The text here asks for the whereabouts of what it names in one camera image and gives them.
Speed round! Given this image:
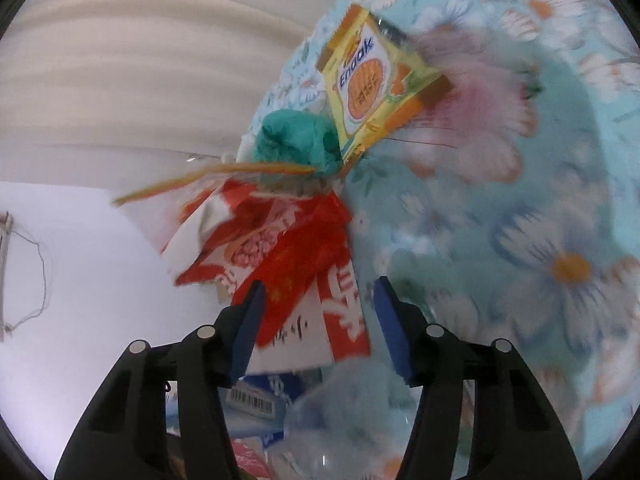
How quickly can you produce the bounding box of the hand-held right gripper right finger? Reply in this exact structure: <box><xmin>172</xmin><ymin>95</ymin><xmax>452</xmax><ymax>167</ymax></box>
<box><xmin>372</xmin><ymin>276</ymin><xmax>583</xmax><ymax>480</ymax></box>

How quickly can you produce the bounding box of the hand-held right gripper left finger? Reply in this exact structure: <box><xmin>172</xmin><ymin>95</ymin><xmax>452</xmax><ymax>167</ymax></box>
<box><xmin>54</xmin><ymin>280</ymin><xmax>268</xmax><ymax>480</ymax></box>

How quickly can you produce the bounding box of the white and red paper packet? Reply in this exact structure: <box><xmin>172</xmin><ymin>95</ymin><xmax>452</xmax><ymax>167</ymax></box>
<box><xmin>244</xmin><ymin>259</ymin><xmax>372</xmax><ymax>377</ymax></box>

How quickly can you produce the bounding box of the blue and white packet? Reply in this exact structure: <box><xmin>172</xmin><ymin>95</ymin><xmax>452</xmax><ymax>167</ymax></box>
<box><xmin>219</xmin><ymin>374</ymin><xmax>305</xmax><ymax>442</ymax></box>

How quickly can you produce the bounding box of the red and white snack wrapper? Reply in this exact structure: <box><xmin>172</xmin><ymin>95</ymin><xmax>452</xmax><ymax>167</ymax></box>
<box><xmin>160</xmin><ymin>180</ymin><xmax>301</xmax><ymax>306</ymax></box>

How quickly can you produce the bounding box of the translucent red plastic wrapper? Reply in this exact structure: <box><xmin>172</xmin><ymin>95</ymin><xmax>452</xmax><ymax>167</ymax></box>
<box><xmin>257</xmin><ymin>194</ymin><xmax>353</xmax><ymax>347</ymax></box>

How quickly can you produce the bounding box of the clear crumpled plastic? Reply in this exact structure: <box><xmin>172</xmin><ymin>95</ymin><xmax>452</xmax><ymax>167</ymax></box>
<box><xmin>282</xmin><ymin>360</ymin><xmax>422</xmax><ymax>480</ymax></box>

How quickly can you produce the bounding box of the floral light blue sheet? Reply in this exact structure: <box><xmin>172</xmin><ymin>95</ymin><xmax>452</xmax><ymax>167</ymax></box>
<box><xmin>247</xmin><ymin>0</ymin><xmax>640</xmax><ymax>480</ymax></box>

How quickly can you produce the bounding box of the small red packet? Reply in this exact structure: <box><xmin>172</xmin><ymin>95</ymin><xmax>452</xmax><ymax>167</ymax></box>
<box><xmin>231</xmin><ymin>437</ymin><xmax>277</xmax><ymax>480</ymax></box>

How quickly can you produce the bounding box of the orange plastic strip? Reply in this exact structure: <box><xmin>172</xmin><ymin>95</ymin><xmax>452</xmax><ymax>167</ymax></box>
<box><xmin>112</xmin><ymin>160</ymin><xmax>321</xmax><ymax>207</ymax></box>

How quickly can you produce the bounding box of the teal crumpled cloth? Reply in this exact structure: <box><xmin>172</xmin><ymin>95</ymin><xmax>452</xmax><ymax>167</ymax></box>
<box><xmin>252</xmin><ymin>109</ymin><xmax>346</xmax><ymax>178</ymax></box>

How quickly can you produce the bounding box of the yellow biscuit wrapper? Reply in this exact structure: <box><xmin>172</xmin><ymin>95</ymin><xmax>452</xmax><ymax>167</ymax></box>
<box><xmin>316</xmin><ymin>4</ymin><xmax>453</xmax><ymax>166</ymax></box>

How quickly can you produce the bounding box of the cream curtain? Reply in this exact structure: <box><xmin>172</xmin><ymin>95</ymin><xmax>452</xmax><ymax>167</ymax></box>
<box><xmin>0</xmin><ymin>0</ymin><xmax>373</xmax><ymax>191</ymax></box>

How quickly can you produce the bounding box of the thin wall cable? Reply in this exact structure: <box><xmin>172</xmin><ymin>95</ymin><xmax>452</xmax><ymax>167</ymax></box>
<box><xmin>0</xmin><ymin>212</ymin><xmax>49</xmax><ymax>343</ymax></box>

